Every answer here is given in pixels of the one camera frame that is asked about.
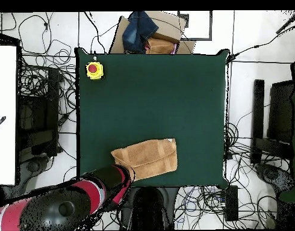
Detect black cable with connector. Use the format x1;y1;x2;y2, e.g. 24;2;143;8
228;23;295;61

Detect black equipment rack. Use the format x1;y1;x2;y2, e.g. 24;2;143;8
17;67;61;157

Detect black rod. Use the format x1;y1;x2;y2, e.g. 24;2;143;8
276;10;295;34

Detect tan terry towel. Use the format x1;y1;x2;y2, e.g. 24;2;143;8
110;138;179;182

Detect black pedestal foot with knob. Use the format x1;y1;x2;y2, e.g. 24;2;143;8
161;186;180;229
119;204;136;229

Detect black square frame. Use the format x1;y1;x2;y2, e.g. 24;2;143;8
177;10;213;41

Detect yellow emergency stop button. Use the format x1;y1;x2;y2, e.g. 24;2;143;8
85;55;105;81

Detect brown cardboard box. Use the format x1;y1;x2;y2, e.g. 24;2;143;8
108;10;196;55

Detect black caster base with cables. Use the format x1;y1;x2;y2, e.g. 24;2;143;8
19;155;51;183
255;162;295;193

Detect dark green tablecloth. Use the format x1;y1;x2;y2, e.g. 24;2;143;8
74;47;230;189

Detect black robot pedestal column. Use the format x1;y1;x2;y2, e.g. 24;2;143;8
132;187;169;230

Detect blue denim jeans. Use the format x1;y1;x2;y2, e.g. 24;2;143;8
122;10;160;54

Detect brown folded cloth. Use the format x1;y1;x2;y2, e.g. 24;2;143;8
145;37;177;55

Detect white table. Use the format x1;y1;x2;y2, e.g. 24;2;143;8
0;45;18;186

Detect black power box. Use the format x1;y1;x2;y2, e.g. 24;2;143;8
225;185;239;221

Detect black stand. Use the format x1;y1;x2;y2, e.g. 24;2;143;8
267;80;295;145

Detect black flat bar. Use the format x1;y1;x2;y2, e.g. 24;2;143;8
252;79;266;165

